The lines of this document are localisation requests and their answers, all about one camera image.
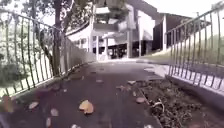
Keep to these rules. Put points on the dark asphalt path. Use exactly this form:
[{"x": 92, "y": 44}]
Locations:
[{"x": 100, "y": 90}]

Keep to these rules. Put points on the grass bank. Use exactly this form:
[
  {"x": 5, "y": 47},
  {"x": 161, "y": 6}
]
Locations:
[{"x": 160, "y": 56}]

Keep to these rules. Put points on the metal railing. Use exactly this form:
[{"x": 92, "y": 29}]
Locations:
[
  {"x": 196, "y": 50},
  {"x": 28, "y": 53}
]

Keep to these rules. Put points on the leaf litter bed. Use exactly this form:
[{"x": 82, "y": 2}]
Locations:
[{"x": 173, "y": 103}]

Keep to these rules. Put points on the white multi-storey building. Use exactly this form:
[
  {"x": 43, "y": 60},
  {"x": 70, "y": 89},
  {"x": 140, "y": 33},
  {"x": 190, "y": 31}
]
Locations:
[{"x": 140, "y": 26}]

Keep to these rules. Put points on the tree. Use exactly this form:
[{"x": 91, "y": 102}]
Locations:
[{"x": 57, "y": 43}]

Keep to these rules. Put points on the green bushes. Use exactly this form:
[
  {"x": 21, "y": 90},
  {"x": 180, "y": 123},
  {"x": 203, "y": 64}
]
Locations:
[{"x": 10, "y": 71}]

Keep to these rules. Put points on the concrete kerb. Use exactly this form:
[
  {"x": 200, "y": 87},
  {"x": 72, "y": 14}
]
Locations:
[{"x": 203, "y": 93}]

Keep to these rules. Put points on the robot's own part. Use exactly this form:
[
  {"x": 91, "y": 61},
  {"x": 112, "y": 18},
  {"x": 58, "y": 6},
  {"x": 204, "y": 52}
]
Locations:
[
  {"x": 148, "y": 126},
  {"x": 75, "y": 126}
]

